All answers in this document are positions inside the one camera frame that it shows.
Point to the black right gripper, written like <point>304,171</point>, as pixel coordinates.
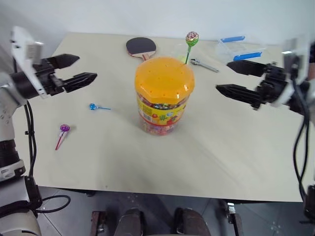
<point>273,86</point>

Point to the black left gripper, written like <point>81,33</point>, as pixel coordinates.
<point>45,73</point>

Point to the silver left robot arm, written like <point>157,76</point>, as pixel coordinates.
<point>7,127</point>

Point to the clear candy jar orange lid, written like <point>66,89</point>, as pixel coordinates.
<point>163,91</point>

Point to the clear plastic box blue clips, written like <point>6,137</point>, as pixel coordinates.
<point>236,50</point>

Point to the silver metal socket tool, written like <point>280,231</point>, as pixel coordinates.
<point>204,65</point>

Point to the blue stick lollipop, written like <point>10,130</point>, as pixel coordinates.
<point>92,106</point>

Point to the purple lollipop pink stick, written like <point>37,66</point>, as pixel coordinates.
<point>64,128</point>

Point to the green stick lollipop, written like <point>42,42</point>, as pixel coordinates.
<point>192,37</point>

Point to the black table tennis paddle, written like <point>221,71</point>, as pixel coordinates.
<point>140,45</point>

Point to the rusty metal table leg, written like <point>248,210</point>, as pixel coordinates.
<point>232,216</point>
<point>97,223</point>

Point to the dark rounded shape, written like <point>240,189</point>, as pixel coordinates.
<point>190,222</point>
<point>131,222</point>

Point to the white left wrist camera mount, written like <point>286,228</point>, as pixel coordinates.
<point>22,50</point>

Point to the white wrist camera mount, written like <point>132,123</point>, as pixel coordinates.
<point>299,56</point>
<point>22,50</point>

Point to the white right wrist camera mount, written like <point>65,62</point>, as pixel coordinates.
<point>299,56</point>

